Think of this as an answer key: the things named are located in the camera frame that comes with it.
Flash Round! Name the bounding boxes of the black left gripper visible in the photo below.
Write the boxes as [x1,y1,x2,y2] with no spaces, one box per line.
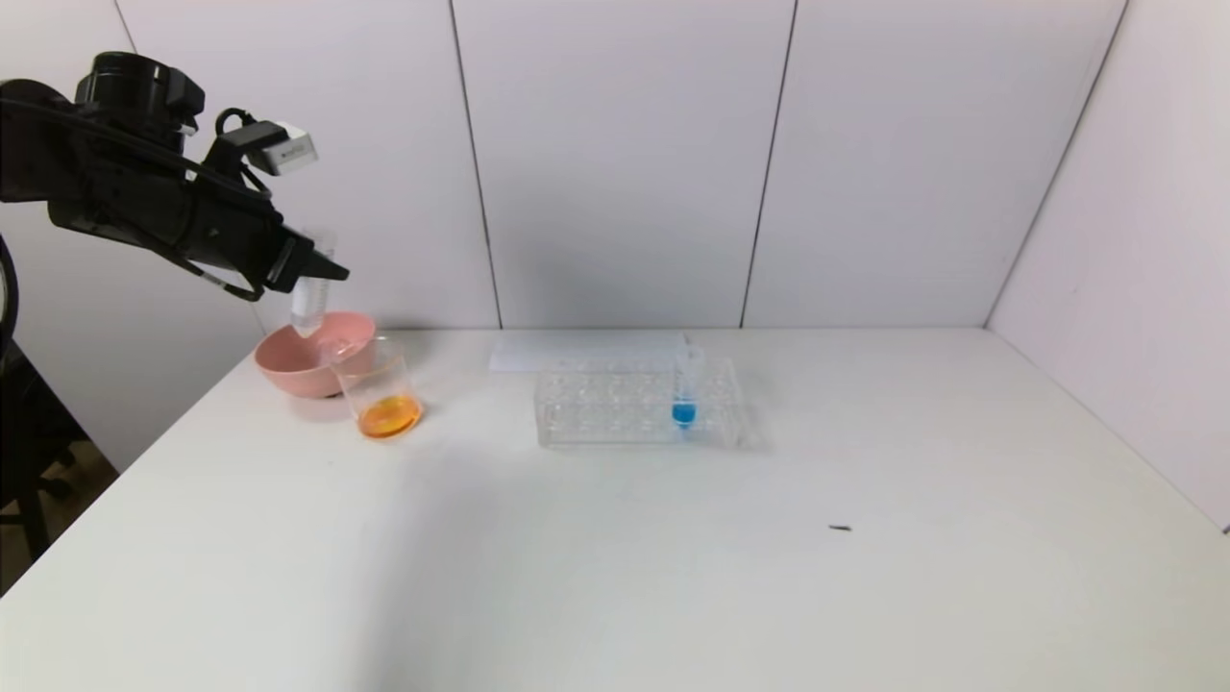
[180,181,351,295]

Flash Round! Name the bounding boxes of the test tube with yellow pigment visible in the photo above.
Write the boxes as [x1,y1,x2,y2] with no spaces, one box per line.
[287,229,337,338]

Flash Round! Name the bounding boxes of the clear glass beaker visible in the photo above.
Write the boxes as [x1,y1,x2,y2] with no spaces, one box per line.
[332,336,425,440]

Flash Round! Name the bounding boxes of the clear plastic test tube rack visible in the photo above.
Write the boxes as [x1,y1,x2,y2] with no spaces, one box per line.
[535,354,746,450]

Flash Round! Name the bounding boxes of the test tube with blue pigment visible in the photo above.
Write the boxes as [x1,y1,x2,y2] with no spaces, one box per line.
[672,344,704,431]

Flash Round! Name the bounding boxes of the pink bowl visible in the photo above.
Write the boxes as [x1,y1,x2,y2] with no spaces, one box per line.
[255,311,379,400]

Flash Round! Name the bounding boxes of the white paper sheet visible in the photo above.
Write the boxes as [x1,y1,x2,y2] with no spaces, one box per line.
[489,332,691,374]

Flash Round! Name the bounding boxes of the black background furniture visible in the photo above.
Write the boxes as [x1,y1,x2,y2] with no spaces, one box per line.
[0,341,116,560]

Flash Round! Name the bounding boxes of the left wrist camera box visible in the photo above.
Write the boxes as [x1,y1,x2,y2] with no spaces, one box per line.
[248,121,321,178]

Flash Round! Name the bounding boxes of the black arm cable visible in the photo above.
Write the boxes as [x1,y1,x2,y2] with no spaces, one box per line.
[0,235,20,339]

